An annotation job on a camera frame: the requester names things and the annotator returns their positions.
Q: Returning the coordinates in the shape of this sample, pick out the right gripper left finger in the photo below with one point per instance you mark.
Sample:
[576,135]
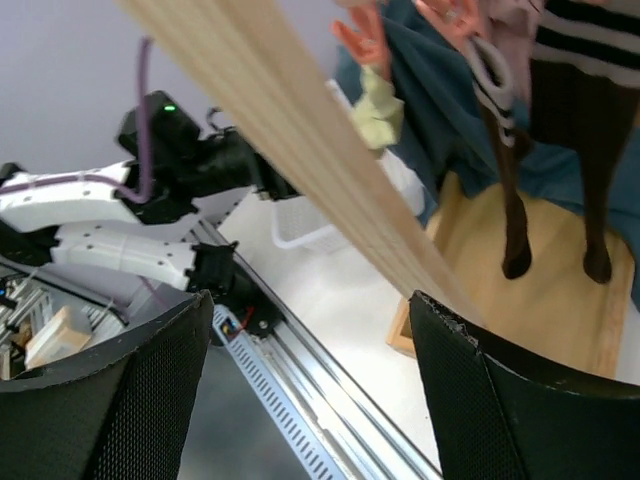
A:
[118,410]

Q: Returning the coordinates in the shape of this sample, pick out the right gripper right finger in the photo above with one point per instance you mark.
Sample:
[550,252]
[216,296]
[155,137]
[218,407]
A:
[500,411]

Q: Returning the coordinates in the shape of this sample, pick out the pale green sock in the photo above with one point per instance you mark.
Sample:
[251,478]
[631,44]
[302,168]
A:
[378,114]

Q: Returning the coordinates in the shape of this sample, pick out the brown striped sock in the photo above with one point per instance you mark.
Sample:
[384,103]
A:
[493,86]
[584,74]

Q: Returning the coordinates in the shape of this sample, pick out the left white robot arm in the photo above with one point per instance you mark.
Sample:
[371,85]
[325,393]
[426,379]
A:
[63,218]

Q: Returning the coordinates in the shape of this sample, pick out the blue cloth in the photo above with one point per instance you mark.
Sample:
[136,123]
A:
[443,130]

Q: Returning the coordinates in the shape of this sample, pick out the wooden hanging rack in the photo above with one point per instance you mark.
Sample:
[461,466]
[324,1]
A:
[251,61]

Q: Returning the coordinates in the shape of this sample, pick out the pink cloth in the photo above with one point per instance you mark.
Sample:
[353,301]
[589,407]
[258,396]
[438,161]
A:
[511,26]

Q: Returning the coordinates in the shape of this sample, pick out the aluminium mounting rail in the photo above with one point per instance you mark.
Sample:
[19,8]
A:
[352,424]

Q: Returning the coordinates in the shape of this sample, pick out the slotted cable duct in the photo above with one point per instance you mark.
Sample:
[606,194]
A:
[302,438]

